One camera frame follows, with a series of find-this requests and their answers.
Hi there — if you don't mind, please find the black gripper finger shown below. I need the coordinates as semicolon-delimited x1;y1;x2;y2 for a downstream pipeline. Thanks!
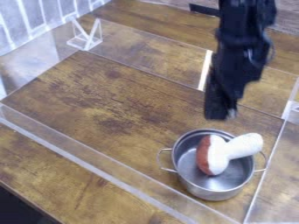
226;95;239;120
205;76;230;120

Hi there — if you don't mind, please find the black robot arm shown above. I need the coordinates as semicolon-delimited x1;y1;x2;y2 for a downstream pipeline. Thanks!
205;0;277;120

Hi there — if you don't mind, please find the plush mushroom brown white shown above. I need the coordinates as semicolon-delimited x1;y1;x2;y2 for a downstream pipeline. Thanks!
197;133;265;176

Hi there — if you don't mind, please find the clear acrylic enclosure panel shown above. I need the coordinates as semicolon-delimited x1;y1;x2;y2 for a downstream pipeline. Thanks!
0;104;299;224

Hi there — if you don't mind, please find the silver pot with handles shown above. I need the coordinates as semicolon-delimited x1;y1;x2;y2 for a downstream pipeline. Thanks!
157;129;266;201

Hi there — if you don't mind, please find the black bar on table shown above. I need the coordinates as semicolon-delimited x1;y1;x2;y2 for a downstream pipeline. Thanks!
190;3;221;17

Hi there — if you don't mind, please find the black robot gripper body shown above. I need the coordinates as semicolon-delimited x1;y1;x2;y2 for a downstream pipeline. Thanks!
210;29;276;102

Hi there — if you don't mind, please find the clear acrylic triangle bracket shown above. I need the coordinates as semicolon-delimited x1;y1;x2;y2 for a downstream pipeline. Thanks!
67;18;103;51

